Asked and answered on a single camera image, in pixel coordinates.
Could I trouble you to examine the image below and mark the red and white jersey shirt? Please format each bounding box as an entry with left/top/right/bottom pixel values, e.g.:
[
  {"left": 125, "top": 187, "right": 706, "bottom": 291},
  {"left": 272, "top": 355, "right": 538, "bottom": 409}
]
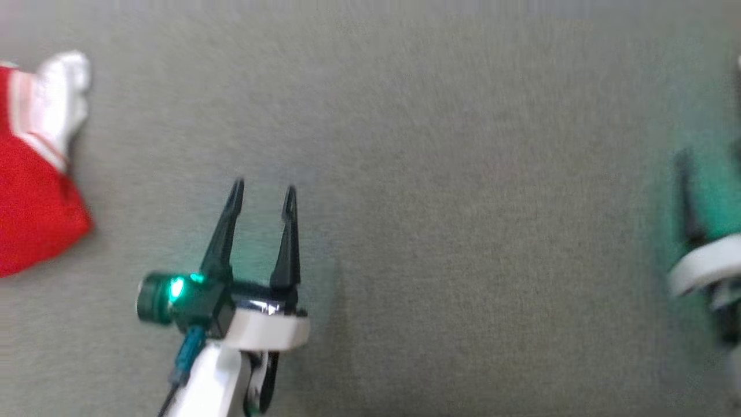
[{"left": 0, "top": 51, "right": 94, "bottom": 279}]

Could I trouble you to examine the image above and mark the black cable with blue plug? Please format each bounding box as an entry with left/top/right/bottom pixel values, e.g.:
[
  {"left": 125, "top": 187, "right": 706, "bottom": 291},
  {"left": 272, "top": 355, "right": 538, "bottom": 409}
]
[{"left": 156, "top": 326, "right": 207, "bottom": 417}]

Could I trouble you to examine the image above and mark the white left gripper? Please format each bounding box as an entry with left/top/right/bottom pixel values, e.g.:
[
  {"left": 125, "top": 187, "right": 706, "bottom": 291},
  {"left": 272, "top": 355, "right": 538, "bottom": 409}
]
[{"left": 200, "top": 178, "right": 311, "bottom": 353}]

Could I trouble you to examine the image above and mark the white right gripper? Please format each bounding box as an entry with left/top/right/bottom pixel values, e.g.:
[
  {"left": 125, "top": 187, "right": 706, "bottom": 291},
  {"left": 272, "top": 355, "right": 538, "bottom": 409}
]
[{"left": 666, "top": 147, "right": 741, "bottom": 298}]

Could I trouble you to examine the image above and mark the grey fabric sofa seat cushion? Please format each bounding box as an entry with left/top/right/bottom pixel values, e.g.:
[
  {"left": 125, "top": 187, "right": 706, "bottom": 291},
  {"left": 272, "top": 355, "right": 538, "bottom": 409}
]
[{"left": 0, "top": 0, "right": 741, "bottom": 417}]

